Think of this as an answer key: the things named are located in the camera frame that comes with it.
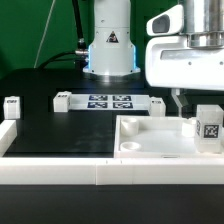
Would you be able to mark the white marker plate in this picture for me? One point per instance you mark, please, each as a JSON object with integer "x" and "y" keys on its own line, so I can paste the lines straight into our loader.
{"x": 109, "y": 102}

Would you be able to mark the white U-shaped obstacle fence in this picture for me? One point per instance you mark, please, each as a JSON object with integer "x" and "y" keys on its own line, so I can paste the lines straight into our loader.
{"x": 103, "y": 171}

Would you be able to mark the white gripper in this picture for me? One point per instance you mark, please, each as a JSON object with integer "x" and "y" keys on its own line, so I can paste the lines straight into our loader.
{"x": 186, "y": 50}

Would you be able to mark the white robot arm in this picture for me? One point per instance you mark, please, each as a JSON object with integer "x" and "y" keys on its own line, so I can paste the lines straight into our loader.
{"x": 112, "y": 55}

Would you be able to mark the white square table top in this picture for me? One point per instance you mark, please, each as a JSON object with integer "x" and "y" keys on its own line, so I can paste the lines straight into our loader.
{"x": 158, "y": 137}

